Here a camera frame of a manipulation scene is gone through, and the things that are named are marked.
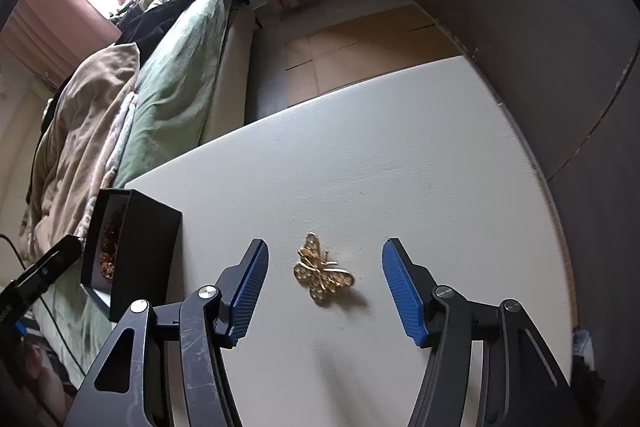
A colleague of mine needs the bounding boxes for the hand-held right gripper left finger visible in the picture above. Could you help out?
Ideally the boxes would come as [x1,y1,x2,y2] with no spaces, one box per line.
[65,238,271,427]

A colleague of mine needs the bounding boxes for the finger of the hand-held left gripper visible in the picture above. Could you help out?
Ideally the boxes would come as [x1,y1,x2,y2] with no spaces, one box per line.
[0,234,84,309]

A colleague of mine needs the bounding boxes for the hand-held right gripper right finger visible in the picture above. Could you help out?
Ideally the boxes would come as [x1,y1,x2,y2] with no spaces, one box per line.
[381,238,587,427]

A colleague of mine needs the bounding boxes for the brown rudraksha bead bracelet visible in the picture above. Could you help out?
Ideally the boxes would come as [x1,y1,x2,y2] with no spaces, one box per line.
[99,206,129,282]

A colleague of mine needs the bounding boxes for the gold butterfly brooch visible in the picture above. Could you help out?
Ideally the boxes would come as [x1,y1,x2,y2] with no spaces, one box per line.
[292,232,355,308]

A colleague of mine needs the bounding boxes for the black jewelry box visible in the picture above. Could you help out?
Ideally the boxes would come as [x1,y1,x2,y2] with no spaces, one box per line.
[80,188,182,323]

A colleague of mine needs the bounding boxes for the beige blanket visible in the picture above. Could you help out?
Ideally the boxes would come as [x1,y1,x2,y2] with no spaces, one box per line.
[19,42,142,259]

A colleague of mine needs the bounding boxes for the blue white object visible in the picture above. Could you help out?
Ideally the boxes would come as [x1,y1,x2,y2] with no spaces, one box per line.
[572,329,597,376]

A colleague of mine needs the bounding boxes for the beige bed base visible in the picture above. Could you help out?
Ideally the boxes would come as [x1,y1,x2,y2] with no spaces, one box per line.
[199,4,257,144]

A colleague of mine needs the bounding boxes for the bed with green cover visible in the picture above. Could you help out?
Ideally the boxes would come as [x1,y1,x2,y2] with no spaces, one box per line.
[30,0,234,389]

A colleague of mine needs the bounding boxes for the pink window curtain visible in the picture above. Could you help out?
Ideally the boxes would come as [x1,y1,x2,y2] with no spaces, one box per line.
[0,0,124,78]

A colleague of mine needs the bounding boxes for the flat cardboard sheet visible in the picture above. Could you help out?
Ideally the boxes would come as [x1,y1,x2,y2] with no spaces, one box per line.
[281,3,462,108]

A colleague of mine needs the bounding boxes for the black clothing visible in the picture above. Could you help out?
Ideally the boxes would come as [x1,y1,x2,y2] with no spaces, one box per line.
[112,0,251,46]

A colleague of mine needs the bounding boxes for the black cable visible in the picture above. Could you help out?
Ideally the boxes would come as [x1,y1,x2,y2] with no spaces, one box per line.
[0,233,84,391]

